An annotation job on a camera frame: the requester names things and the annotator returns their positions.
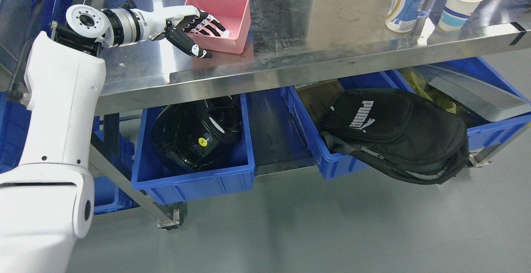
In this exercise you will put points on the yellow plastic bag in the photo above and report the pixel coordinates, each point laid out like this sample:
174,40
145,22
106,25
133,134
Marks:
418,83

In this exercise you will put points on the cardboard box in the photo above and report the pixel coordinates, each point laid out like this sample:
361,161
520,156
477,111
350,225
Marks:
318,97

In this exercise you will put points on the blue bin with backpack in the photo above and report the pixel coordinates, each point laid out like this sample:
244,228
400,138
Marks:
334,165

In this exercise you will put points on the blue drink bottle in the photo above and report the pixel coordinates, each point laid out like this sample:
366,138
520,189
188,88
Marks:
402,15

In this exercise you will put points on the white blue paper cup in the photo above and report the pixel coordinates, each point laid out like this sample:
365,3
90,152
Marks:
456,13

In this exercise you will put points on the stainless steel table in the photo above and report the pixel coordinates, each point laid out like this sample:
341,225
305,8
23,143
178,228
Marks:
292,42

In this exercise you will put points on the pink plastic storage box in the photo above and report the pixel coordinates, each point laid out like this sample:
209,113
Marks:
234,15

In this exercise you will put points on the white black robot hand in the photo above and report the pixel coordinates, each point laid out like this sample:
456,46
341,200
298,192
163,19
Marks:
176,23

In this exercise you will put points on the black Puma backpack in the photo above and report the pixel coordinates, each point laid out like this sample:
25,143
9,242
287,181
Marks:
401,134

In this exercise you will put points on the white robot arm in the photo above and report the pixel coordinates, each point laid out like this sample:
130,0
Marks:
47,201

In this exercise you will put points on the blue bin far right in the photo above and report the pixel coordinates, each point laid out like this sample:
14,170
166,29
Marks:
492,109

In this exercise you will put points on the black helmet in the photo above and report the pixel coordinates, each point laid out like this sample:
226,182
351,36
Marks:
197,136

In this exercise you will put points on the blue bin with helmet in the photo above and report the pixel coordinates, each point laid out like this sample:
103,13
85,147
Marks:
236,173

